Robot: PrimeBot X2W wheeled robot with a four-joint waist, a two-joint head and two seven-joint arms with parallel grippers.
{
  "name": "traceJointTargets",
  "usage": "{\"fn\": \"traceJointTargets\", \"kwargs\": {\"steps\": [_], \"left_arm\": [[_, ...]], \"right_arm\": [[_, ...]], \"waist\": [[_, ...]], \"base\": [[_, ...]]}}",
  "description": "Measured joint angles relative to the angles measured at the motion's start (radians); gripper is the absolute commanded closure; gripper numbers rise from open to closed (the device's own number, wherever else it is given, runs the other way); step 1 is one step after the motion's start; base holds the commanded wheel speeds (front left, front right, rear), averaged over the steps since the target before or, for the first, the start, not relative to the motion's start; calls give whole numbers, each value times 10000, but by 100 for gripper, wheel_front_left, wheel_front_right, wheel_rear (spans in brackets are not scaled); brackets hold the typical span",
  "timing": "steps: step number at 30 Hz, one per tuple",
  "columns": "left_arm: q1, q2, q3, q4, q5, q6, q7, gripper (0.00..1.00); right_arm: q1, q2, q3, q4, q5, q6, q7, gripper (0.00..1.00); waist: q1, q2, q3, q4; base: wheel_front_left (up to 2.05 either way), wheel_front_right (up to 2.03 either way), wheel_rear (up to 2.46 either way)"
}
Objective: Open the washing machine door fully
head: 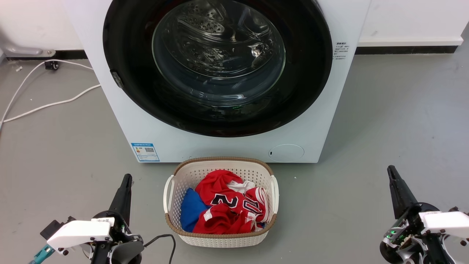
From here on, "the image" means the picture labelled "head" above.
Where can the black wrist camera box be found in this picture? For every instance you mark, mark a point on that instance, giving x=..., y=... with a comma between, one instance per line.
x=53, y=228

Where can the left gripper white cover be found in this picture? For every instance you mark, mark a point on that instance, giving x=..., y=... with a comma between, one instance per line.
x=84, y=233

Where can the red basketball jersey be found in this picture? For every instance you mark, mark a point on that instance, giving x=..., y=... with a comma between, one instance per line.
x=216, y=187

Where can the small black text sticker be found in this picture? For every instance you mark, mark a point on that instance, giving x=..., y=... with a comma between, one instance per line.
x=340, y=50

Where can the round white filter cover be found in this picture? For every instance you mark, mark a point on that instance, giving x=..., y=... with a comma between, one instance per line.
x=286, y=152

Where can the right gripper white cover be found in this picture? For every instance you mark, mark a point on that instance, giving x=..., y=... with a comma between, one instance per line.
x=445, y=222

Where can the black round glass washer door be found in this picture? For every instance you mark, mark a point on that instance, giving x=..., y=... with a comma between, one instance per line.
x=128, y=73

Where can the grey pipe with flange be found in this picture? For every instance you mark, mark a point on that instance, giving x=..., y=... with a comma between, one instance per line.
x=22, y=50

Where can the blue energy label sticker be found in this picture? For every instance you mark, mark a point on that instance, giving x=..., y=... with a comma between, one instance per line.
x=145, y=152

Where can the steel washer drum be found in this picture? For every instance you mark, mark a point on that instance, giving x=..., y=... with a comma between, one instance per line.
x=205, y=25

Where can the white cloth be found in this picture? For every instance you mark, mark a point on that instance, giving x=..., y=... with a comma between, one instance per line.
x=240, y=187

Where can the white plastic laundry basket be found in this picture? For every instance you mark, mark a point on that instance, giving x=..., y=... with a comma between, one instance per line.
x=220, y=240

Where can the white front-load washing machine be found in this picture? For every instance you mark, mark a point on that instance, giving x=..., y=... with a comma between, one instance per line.
x=117, y=124

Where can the blue cloth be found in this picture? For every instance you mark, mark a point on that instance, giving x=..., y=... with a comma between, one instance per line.
x=192, y=211

